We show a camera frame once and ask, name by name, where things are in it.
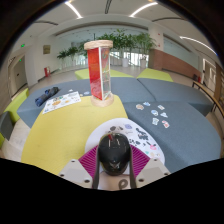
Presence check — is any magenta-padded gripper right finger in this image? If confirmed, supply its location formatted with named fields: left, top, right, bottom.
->
left=129, top=144, right=172, bottom=190

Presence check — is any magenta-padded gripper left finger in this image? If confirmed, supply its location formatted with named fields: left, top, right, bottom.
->
left=58, top=144, right=102, bottom=190

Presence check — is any black computer mouse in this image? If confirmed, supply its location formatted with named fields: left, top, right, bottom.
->
left=97, top=132, right=132, bottom=177

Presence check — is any group of loose small stickers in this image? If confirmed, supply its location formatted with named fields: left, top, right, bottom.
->
left=135, top=101, right=171, bottom=129

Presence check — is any grey upholstered bench with stickers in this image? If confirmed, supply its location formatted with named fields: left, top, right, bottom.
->
left=122, top=100, right=223, bottom=174

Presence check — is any white printed sticker sheet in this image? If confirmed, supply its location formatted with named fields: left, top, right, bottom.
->
left=42, top=91, right=82, bottom=115

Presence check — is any long grey upholstered bench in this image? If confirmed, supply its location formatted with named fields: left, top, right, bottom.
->
left=17, top=78, right=156, bottom=129

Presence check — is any dark blue folded umbrella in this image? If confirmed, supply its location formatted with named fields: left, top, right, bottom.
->
left=34, top=86, right=60, bottom=108

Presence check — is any lime green upholstered bench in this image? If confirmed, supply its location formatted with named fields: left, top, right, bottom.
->
left=135, top=67, right=174, bottom=83
left=73, top=68, right=135, bottom=81

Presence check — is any dark grey seat block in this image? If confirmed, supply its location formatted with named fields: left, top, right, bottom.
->
left=0, top=111, right=14, bottom=141

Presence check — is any lime green seat block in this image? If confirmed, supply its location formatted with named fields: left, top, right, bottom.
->
left=3, top=87, right=30, bottom=124

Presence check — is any wooden slatted bench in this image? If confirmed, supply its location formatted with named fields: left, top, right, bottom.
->
left=192, top=79, right=224, bottom=118

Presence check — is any red fire extinguisher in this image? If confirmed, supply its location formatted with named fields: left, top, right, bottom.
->
left=43, top=66, right=52, bottom=78

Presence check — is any group of green potted plants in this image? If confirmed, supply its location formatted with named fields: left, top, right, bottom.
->
left=56, top=29, right=157, bottom=69

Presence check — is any group of ceiling strip lights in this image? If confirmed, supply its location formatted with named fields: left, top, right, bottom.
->
left=64, top=0, right=218, bottom=56

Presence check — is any framed wall picture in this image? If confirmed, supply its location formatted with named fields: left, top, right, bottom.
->
left=42, top=44, right=52, bottom=55

